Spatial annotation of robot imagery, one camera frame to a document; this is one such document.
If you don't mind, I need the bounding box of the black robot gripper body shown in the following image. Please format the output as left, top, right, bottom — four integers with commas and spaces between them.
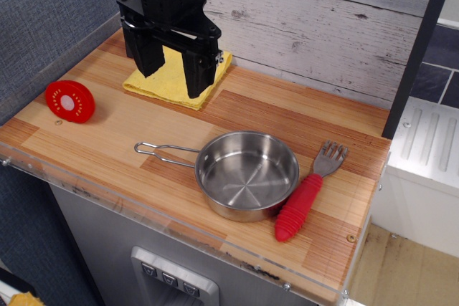
117, 0, 221, 54

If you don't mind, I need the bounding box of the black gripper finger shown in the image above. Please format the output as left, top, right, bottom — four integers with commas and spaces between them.
123, 24, 165, 77
182, 50, 219, 99

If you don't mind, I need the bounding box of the stainless steel pot with handle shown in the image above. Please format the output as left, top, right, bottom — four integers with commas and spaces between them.
134, 130, 301, 223

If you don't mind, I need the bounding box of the yellow folded cloth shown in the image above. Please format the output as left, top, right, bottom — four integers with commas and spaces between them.
123, 47, 232, 110

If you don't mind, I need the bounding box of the red toy tomato half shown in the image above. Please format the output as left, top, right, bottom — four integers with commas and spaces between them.
45, 80, 95, 123

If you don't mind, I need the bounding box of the clear acrylic table edge guard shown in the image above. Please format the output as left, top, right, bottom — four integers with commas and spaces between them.
1, 144, 350, 305

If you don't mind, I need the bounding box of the grey toy fridge cabinet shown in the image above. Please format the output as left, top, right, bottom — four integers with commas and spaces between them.
51, 186, 312, 305

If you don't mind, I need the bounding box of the white toy sink unit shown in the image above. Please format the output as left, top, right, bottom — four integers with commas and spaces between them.
370, 97, 458, 257

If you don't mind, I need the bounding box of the yellow object at bottom left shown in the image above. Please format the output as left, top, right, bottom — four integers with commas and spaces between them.
8, 292, 44, 306

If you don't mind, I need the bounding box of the fork with red handle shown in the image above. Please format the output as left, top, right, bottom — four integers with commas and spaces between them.
275, 140, 349, 242

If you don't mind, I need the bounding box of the black vertical post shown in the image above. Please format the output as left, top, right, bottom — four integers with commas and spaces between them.
382, 0, 445, 139

